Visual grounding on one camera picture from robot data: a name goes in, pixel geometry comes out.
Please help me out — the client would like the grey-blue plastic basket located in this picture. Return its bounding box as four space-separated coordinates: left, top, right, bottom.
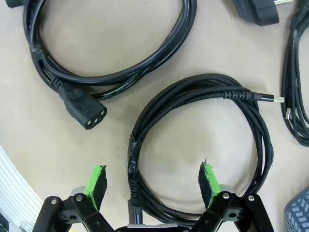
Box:
282 186 309 232

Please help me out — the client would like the black braided USB cable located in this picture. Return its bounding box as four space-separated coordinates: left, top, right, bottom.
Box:
126 73 285 225
281 11 309 147

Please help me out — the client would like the black power cable taped coil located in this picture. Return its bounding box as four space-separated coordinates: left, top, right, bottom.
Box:
4 0 197 131

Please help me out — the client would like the black power cable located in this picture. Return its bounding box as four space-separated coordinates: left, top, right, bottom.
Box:
228 0 294 27

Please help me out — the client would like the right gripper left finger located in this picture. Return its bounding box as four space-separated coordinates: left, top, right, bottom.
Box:
32 165 114 232

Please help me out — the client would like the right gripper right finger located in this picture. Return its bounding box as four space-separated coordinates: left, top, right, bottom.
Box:
190 158 275 232

